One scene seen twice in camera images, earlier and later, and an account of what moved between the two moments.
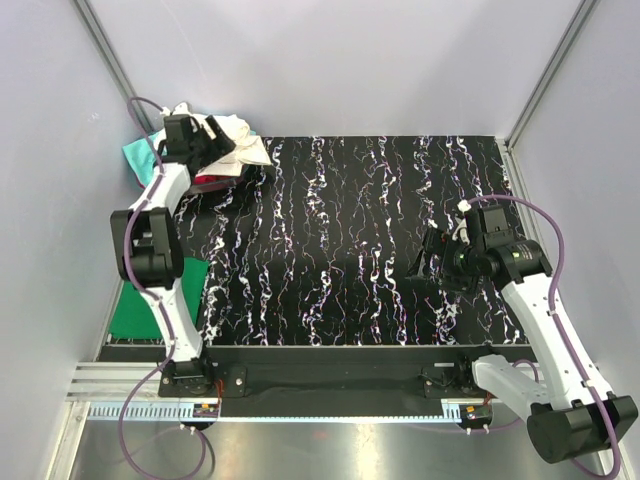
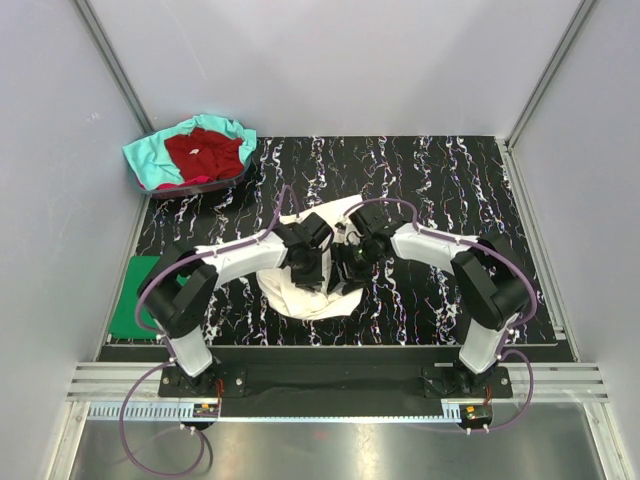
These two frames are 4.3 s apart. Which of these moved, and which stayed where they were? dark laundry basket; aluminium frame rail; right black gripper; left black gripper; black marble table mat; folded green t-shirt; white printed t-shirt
Moved: right black gripper; left black gripper; white printed t-shirt
Stayed: aluminium frame rail; black marble table mat; folded green t-shirt; dark laundry basket
